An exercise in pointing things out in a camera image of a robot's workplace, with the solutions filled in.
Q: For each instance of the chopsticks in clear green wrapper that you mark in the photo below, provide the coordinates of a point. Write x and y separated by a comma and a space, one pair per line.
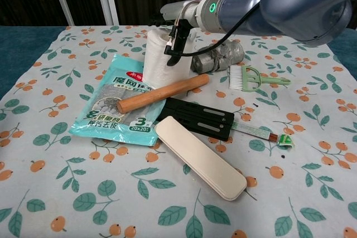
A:
256, 131

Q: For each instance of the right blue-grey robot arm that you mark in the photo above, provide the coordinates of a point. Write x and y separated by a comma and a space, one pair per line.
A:
293, 1

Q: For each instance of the cream oblong cutlery case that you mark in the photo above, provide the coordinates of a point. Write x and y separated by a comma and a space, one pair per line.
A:
200, 157

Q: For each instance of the floral print tablecloth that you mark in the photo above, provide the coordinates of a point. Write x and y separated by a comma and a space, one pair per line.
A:
83, 193

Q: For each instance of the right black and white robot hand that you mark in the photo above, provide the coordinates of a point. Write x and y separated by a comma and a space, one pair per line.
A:
182, 9

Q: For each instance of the grey tape-wrapped bundle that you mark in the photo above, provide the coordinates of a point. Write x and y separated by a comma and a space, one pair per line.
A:
223, 55

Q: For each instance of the green brush with white bristles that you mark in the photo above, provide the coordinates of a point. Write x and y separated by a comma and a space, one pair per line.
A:
245, 77

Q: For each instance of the black slotted metal plate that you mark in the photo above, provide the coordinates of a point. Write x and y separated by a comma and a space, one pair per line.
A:
195, 115

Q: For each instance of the wooden rolling pin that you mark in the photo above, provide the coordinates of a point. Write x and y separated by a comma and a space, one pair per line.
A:
161, 93

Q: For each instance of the teal scouring cloth package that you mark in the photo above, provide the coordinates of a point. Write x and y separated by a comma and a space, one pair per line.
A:
111, 104

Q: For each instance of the white toilet paper roll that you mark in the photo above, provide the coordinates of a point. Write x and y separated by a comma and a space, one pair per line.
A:
159, 62

